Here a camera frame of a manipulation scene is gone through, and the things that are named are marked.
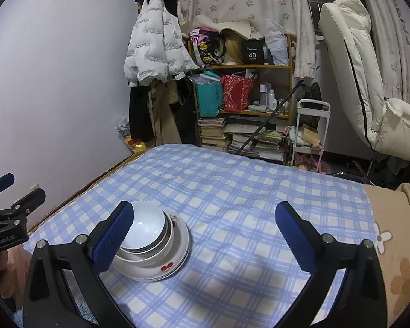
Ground cream recliner chair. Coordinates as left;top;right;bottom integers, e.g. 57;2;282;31
319;0;410;186

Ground large clear plastic bag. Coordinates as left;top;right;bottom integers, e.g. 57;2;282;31
264;18;291;66

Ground black box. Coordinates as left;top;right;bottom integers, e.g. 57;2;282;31
241;39;266;65

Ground yellow-brown bag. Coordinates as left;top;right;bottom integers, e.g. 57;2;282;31
222;31;245;64

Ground row of white bottles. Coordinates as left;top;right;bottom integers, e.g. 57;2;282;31
259;81;289;110

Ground ruffled cream curtain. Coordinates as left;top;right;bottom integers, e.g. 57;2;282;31
355;0;410;100

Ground small clear plastic bag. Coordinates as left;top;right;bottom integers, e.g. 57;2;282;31
188;71;223;86

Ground colourful printed bag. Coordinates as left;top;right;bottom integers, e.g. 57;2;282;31
190;27;225;68

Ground beige hanging coat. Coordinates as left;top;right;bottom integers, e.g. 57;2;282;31
148;81;182;145

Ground cream foam sheet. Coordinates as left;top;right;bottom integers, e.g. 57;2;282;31
181;15;252;40

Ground black rod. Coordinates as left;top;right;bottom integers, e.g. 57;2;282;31
237;80;303;156

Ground black hanging garment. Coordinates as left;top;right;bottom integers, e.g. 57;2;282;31
172;77;197;145

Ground beige floral blanket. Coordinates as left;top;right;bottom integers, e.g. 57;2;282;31
361;182;410;328

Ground white trolley cart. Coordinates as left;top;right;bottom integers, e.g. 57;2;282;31
290;99;332;172

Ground white and blue plastic bag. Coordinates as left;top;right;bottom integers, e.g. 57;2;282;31
115;116;131;137

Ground black backpack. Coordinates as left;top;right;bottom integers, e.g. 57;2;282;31
302;81;324;129

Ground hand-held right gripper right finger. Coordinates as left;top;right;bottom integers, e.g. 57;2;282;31
275;201;388;328

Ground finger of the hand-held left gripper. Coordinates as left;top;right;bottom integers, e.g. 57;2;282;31
0;173;15;199
11;189;46;217

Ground stacks of books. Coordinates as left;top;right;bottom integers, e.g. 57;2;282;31
227;123;288;162

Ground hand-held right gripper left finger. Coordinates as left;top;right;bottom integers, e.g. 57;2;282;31
22;201;135;328

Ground wooden shelf unit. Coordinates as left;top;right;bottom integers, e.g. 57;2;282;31
187;33;295;165

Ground teal shopping bag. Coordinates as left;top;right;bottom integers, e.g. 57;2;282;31
194;72;224;118

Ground red patterned bag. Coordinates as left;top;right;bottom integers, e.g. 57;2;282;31
222;74;257;113

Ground brown paper bag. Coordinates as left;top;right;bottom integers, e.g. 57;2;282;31
300;124;321;144

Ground stack of old books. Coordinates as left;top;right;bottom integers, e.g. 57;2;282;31
198;118;230;148

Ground white cherry-print plate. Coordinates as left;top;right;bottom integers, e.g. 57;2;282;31
113;219;189;277
111;222;193;283
112;220;191;280

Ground blue checked tablecloth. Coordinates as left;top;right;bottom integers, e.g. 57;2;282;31
22;143;378;328

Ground yellow plastic bag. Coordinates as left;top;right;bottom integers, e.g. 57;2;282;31
122;134;148;154

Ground pink toys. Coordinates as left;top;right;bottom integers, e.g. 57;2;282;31
298;153;327;174

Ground large plain white bowl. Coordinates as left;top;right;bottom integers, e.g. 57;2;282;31
116;213;184;269

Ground white printed puffer jacket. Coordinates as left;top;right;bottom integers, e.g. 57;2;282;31
124;0;200;86

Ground floral cream curtain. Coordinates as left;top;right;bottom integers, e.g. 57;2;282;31
179;0;317;80

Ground person's left hand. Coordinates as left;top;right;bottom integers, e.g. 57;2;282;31
0;239;33;292

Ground black hanging pants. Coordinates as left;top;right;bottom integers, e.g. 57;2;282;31
129;83;156;143

